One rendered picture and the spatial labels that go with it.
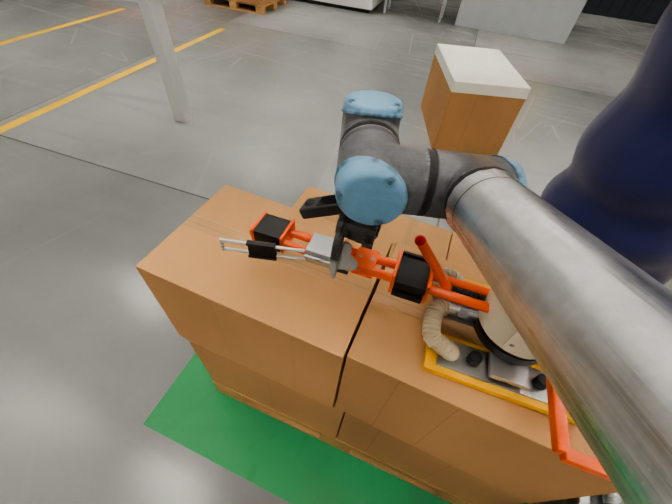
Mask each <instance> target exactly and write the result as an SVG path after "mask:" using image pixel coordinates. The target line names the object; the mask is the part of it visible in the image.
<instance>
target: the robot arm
mask: <svg viewBox="0 0 672 504"><path fill-rule="evenodd" d="M341 111H342V112H343V114H342V125H341V135H340V144H339V153H338V161H337V169H336V172H335V176H334V185H335V194H333V195H326V196H320V197H314V198H308V199H307V200H306V201H305V202H304V204H303V205H302V207H301V208H300V209H299V212H300V214H301V216H302V218H303V219H309V218H317V217H325V216H333V215H339V218H338V220H337V224H336V229H335V237H334V240H333V244H332V249H331V256H330V267H329V270H330V274H331V278H333V279H335V275H336V272H337V269H341V270H356V269H357V268H358V262H357V261H356V260H355V259H354V258H353V257H352V255H351V251H352V245H351V243H350V242H348V241H344V237H345V238H347V239H350V240H353V241H355V242H357V243H360V244H362V245H361V247H364V248H367V249H371V250H372V247H373V243H374V240H375V239H376V238H377V237H378V234H379V232H380V229H381V224H386V223H389V222H391V221H393V220H394V219H396V218H397V217H398V216H399V215H400V214H407V215H417V216H425V217H434V218H442V219H446V221H447V222H448V224H449V225H450V227H451V228H452V229H453V231H454V232H456V233H457V235H458V236H459V238H460V239H461V241H462V243H463V244H464V246H465V247H466V249H467V251H468V252H469V254H470V255H471V257H472V259H473V260H474V262H475V263H476V265H477V267H478V268H479V270H480V271H481V273H482V275H483V276H484V278H485V279H486V281H487V283H488V284H489V286H490V287H491V289H492V291H493V292H494V294H495V296H496V297H497V299H498V300H499V302H500V304H501V305H502V307H503V308H504V310H505V312H506V313H507V315H508V316H509V318H510V320H511V321H512V323H513V324H514V326H515V328H516V329H517V331H518V332H519V334H520V336H521V337H522V339H523V340H524V342H525V344H526V345H527V347H528V349H529V350H530V352H531V353H532V355H533V357H534V358H535V360H536V361H537V363H538V365H539V366H540V368H541V369H542V371H543V373H544V374H545V376H546V377H547V379H548V381H549V382H550V384H551V385H552V387H553V389H554V390H555V392H556V393H557V395H558V397H559V398H560V400H561V402H562V403H563V405H564V406H565V408H566V410H567V411H568V413H569V414H570V416H571V418H572V419H573V421H574V422H575V424H576V426H577V427H578V429H579V430H580V432H581V434H582V435H583V437H584V438H585V440H586V442H587V443H588V445H589V446H590V448H591V450H592V451H593V453H594V455H595V456H596V458H597V459H598V461H599V463H600V464H601V466H602V467H603V469H604V471H605V472H606V474H607V475H608V477H609V479H610V480H611V482H612V483H613V485H614V487H615V488H616V490H617V491H618V493H619V495H620V496H621V498H622V499H623V501H624V503H625V504H672V291H671V290H669V289H668V288H667V287H665V286H664V285H662V284H661V283H660V282H658V281H657V280H655V279H654V278H653V277H651V276H650V275H649V274H647V273H646V272H644V271H643V270H642V269H640V268H639V267H637V266H636V265H635V264H633V263H632V262H630V261H629V260H628V259H626V258H625V257H623V256H622V255H621V254H619V253H618V252H616V251H615V250H614V249H612V248H611V247H609V246H608V245H607V244H605V243H604V242H602V241H601V240H600V239H598V238H597V237H595V236H594V235H593V234H591V233H590V232H588V231H587V230H586V229H584V228H583V227H581V226H580V225H579V224H577V223H576V222H575V221H573V220H572V219H570V218H569V217H568V216H566V215H565V214H563V213H562V212H561V211H559V210H558V209H556V208H555V207H554V206H552V205H551V204H549V203H548V202H547V201H545V200H544V199H542V198H541V197H540V196H538V195H537V194H535V193H534V192H533V191H531V190H530V189H528V188H527V182H526V176H525V173H524V171H523V168H522V167H521V165H520V164H519V163H518V162H516V161H515V160H513V159H510V158H506V157H504V156H501V155H495V154H493V155H481V154H473V153H465V152H457V151H449V150H440V149H429V148H425V147H416V146H408V145H400V141H399V126H400V122H401V118H403V103H402V101H401V100H400V99H399V98H397V97H396V96H394V95H391V94H389V93H385V92H381V91H374V90H360V91H355V92H352V93H350V94H348V95H347V96H346V97H345V99H344V104H343V108H342V110H341ZM365 237H366V238H365ZM343 241H344V242H343ZM343 245H344V246H343ZM342 249H343V250H342ZM341 252H342V254H341Z"/></svg>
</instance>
